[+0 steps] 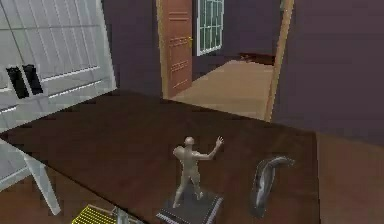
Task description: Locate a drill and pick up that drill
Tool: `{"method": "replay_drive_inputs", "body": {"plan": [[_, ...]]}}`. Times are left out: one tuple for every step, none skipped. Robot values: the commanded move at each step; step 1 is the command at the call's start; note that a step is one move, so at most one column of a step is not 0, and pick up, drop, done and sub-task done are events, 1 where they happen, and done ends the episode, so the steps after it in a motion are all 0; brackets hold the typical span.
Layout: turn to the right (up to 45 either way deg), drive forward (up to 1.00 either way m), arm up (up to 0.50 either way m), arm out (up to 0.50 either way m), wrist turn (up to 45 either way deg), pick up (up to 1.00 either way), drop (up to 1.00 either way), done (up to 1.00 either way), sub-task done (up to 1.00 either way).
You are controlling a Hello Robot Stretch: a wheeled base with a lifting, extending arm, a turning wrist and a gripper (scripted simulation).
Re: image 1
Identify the beige human figure statue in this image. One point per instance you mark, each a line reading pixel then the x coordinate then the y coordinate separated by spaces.
pixel 190 166

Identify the brown panelled room door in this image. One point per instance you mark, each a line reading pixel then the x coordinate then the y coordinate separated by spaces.
pixel 179 46

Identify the dark brown wooden table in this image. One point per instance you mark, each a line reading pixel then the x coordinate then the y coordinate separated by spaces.
pixel 126 140

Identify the dark brown low furniture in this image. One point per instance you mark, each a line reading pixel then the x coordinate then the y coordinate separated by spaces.
pixel 258 58

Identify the white framed window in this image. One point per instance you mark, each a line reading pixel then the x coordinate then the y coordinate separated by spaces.
pixel 210 25

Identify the grey curved sculpture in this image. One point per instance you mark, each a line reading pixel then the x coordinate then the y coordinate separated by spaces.
pixel 265 181

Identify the black rectangular panel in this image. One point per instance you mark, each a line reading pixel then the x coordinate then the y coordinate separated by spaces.
pixel 18 82
pixel 32 79

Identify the white grid frame chair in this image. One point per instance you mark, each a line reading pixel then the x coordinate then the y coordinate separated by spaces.
pixel 36 173

